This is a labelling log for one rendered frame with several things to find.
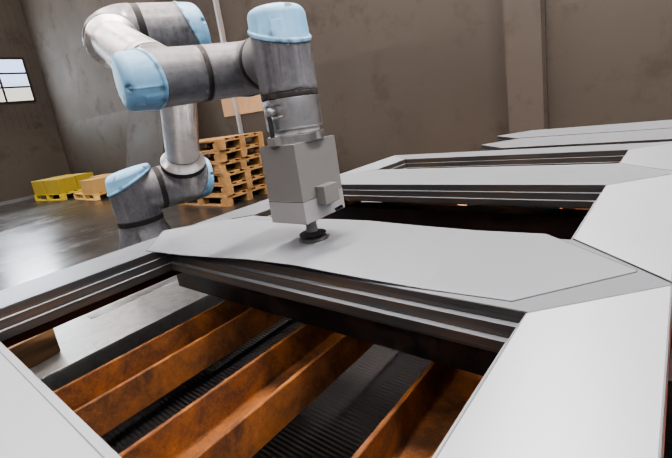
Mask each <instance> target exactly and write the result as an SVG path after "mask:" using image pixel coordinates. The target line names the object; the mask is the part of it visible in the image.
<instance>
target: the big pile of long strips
mask: <svg viewBox="0 0 672 458"><path fill-rule="evenodd" d="M497 138H499V142H495V143H488V144H482V145H481V148H482V149H481V150H480V151H490V150H509V149H529V148H549V147H569V146H589V145H608V144H628V143H648V142H668V141H672V120H661V121H648V122H635V123H621V124H608V125H595V126H582V127H569V128H556V129H543V130H531V131H525V132H518V133H512V134H506V135H500V136H497Z"/></svg>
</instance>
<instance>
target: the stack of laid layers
mask: <svg viewBox="0 0 672 458"><path fill-rule="evenodd" d="M627 151H628V150H618V151H595V152H571V153H547V154H524V155H500V156H477V157H453V158H429V159H406V160H402V161H399V162H397V163H394V164H391V165H389V166H386V167H383V168H381V169H419V168H458V167H496V166H535V165H574V164H612V163H620V162H621V160H622V159H623V157H624V156H625V154H626V153H627ZM605 186H606V185H342V189H343V196H344V200H347V201H377V202H407V203H437V204H468V205H498V206H528V207H558V208H589V209H590V210H591V208H592V207H593V205H594V203H595V202H596V200H597V199H598V197H599V196H600V194H601V192H602V191H603V189H604V188H605ZM590 210H589V211H590ZM589 211H588V213H589ZM588 213H587V214H586V216H587V215H588ZM586 216H585V217H584V219H585V218H586ZM584 219H583V221H584ZM583 221H582V222H581V224H582V223H583ZM581 224H580V225H579V227H580V226H581ZM579 227H578V229H579ZM578 229H577V230H576V232H577V231H578ZM576 232H575V233H574V235H575V234H576ZM574 235H573V236H572V238H571V240H570V239H561V240H564V241H566V242H569V243H571V244H574V245H576V246H579V247H581V248H584V249H586V250H589V251H591V252H594V253H596V254H599V255H602V256H604V257H607V258H609V259H612V260H614V261H617V262H619V263H622V264H624V265H627V266H629V267H632V268H634V269H637V270H638V272H637V273H633V274H628V275H624V276H620V277H616V278H612V279H607V280H603V281H599V282H595V283H590V284H586V285H582V286H578V287H573V288H569V289H565V290H561V291H556V292H552V293H548V294H544V295H539V296H535V297H531V298H527V299H523V300H518V301H514V302H508V301H501V300H494V299H487V298H480V297H473V296H466V295H459V294H452V293H444V292H437V291H430V290H423V289H417V288H412V287H406V286H400V285H394V284H389V283H383V282H377V281H372V280H366V279H360V278H355V277H349V276H344V275H339V274H334V273H329V272H323V271H318V270H313V269H308V268H303V267H298V266H291V265H284V264H276V263H268V262H260V261H253V260H241V259H223V258H207V257H194V256H182V255H172V254H164V253H157V252H154V253H151V254H148V255H146V256H143V257H140V258H137V259H135V260H132V261H129V262H127V263H124V264H121V265H119V266H116V267H113V268H110V269H108V270H105V271H102V272H100V273H97V274H94V275H92V276H89V277H86V278H83V279H81V280H78V281H75V282H73V283H70V284H67V285H64V286H62V287H59V288H56V289H54V290H51V291H48V292H46V293H43V294H40V295H37V296H35V297H32V298H29V299H27V300H24V301H21V302H19V303H16V304H13V305H10V306H8V307H5V308H2V309H0V351H1V352H2V353H3V354H4V356H5V357H6V358H7V359H8V360H9V361H10V362H11V363H12V364H13V365H14V366H15V367H16V368H17V369H18V370H19V371H20V372H21V373H22V374H23V375H24V376H25V377H26V378H27V379H28V380H29V381H30V382H31V383H32V384H33V385H34V386H35V387H36V388H37V389H38V390H39V391H40V392H41V393H42V394H43V395H44V396H45V397H46V398H47V399H48V400H49V401H50V402H51V403H52V404H53V405H54V406H55V407H56V408H57V409H58V410H59V411H60V412H61V413H62V414H63V415H64V416H65V417H66V418H67V420H68V421H69V422H70V423H71V424H72V425H73V426H74V427H75V428H76V429H77V430H78V431H79V432H80V433H81V434H82V435H83V436H84V437H85V438H86V439H87V440H88V441H89V442H90V443H91V444H92V445H93V446H94V447H95V448H96V449H97V450H98V451H99V452H100V453H101V454H102V455H103V456H104V457H105V458H121V457H120V456H119V455H118V454H117V453H116V452H115V451H114V450H113V449H112V448H111V447H110V446H109V445H108V444H107V443H106V442H105V441H104V440H103V439H102V438H100V437H99V436H98V435H97V434H96V433H95V432H94V431H93V430H92V429H91V428H90V427H89V426H88V425H87V424H86V423H85V422H84V421H83V420H82V419H81V418H80V417H79V416H77V415H76V414H75V413H74V412H73V411H72V410H71V409H70V408H69V407H68V406H67V405H66V404H65V403H64V402H63V401H62V400H61V399H60V398H59V397H58V396H57V395H56V394H55V393H53V392H52V391H51V390H50V389H49V388H48V387H47V386H46V385H45V384H44V383H43V382H42V381H41V380H40V379H39V378H38V377H37V376H36V375H35V374H34V373H33V372H32V371H30V370H29V369H28V368H27V367H26V366H25V365H24V364H23V363H22V362H21V361H20V360H19V359H18V358H17V357H16V356H15V355H14V354H13V353H12V352H11V351H10V350H9V349H8V348H6V347H5V346H4V345H3V344H2V343H1V341H4V340H6V339H9V338H11V337H13V336H16V335H18V334H21V333H23V332H25V331H28V330H30V329H33V328H35V327H37V326H40V325H42V324H45V323H47V322H49V321H52V320H54V319H56V318H59V317H61V316H64V315H66V314H68V313H71V312H73V311H76V310H78V309H80V308H83V307H85V306H88V305H90V304H92V303H95V302H97V301H100V300H102V299H104V298H107V297H109V296H112V295H114V294H116V293H119V292H121V291H124V290H126V289H128V288H131V287H133V286H135V285H138V284H140V283H143V282H145V281H147V280H150V279H152V278H155V277H157V276H159V275H162V274H164V273H167V272H169V271H171V270H175V271H179V272H183V273H187V274H191V275H195V276H199V277H202V278H206V279H210V280H214V281H218V282H222V283H226V284H230V285H234V286H238V287H242V288H245V289H249V290H253V291H257V292H261V293H265V294H269V295H273V296H277V297H281V298H285V299H288V300H292V301H296V302H300V303H304V304H308V305H312V306H316V307H320V308H324V309H328V310H331V311H335V312H339V313H343V314H347V315H351V316H355V317H359V318H363V319H367V320H371V321H374V322H378V323H382V324H386V325H390V326H394V327H398V328H402V329H406V330H410V331H414V332H418V333H421V334H425V335H429V336H433V337H437V338H441V339H445V340H449V341H453V342H457V343H461V344H464V345H468V346H472V347H476V348H480V349H484V350H488V351H492V352H496V353H498V354H497V356H496V358H495V359H494V361H493V362H492V364H491V365H490V367H489V369H488V370H487V372H486V373H485V375H484V376H483V378H482V380H481V381H480V383H479V384H478V386H477V387H476V389H475V391H474V392H473V394H472V395H471V397H470V398H469V400H468V402H467V403H466V405H465V406H464V408H463V409H462V411H461V413H460V414H459V416H458V417H457V419H456V420H455V422H454V424H453V425H452V427H451V428H450V430H449V432H448V433H447V435H446V436H445V438H444V439H443V441H442V443H441V444H440V446H439V447H438V449H437V450H436V452H435V454H434V455H433V457H432V458H435V457H436V455H437V453H438V452H439V450H440V449H441V447H442V445H443V444H444V442H445V441H446V439H447V438H448V436H449V434H450V433H451V431H452V430H453V428H454V426H455V425H456V423H457V422H458V420H459V418H460V417H461V415H462V414H463V412H464V410H465V409H466V407H467V406H468V404H469V402H470V401H471V399H472V398H473V396H474V395H475V393H476V391H477V390H478V388H479V387H480V385H481V383H482V382H483V380H484V379H485V377H486V375H487V374H488V372H489V371H490V369H491V367H492V366H493V364H494V363H495V361H496V360H497V358H498V356H499V355H500V353H501V352H502V350H503V348H504V347H505V345H506V344H507V342H508V340H509V339H510V337H511V336H512V334H513V332H514V331H515V329H516V328H517V326H518V324H519V323H520V321H521V320H522V318H523V317H524V315H525V313H528V312H533V311H538V310H544V309H549V308H554V307H559V306H565V305H570V304H575V303H580V302H585V301H591V300H596V299H601V298H606V297H611V296H617V295H622V294H627V293H632V292H638V291H643V290H648V289H653V288H658V287H664V286H669V285H672V282H670V281H667V280H665V279H663V278H660V277H658V276H656V275H654V274H651V273H649V272H647V271H645V270H642V269H640V268H638V267H636V266H633V265H631V264H629V263H626V262H624V261H622V260H620V259H617V258H615V257H613V256H611V255H608V254H606V253H604V252H602V251H599V250H597V249H595V248H593V247H590V246H588V245H586V244H583V243H581V242H579V241H577V240H574V239H573V237H574Z"/></svg>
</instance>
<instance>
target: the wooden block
mask: <svg viewBox="0 0 672 458"><path fill-rule="evenodd" d="M8 349H9V350H10V351H11V352H12V353H13V354H14V355H15V356H16V357H17V358H18V359H19V360H20V361H21V362H22V363H23V364H24V365H25V366H26V367H27V368H28V369H30V368H32V367H34V366H36V365H37V364H39V363H41V362H43V361H44V360H46V359H48V358H50V357H52V356H53V355H55V354H57V353H59V352H60V351H61V350H60V347H59V344H58V341H57V338H56V335H55V332H54V329H53V328H52V329H50V330H48V331H45V332H43V333H41V334H38V335H36V336H34V337H31V338H29V339H27V340H24V341H22V342H20V343H17V344H15V345H13V346H10V347H8Z"/></svg>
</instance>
